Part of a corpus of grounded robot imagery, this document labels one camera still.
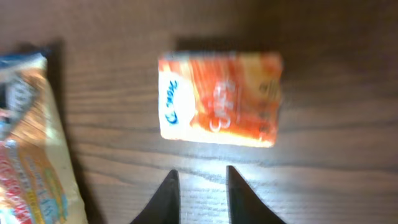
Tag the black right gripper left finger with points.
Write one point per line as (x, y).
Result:
(164, 206)

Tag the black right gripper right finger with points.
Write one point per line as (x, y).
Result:
(245, 207)

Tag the orange Kleenex tissue pack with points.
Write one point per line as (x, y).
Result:
(222, 98)

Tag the yellow wet wipes pack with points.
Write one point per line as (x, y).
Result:
(38, 185)

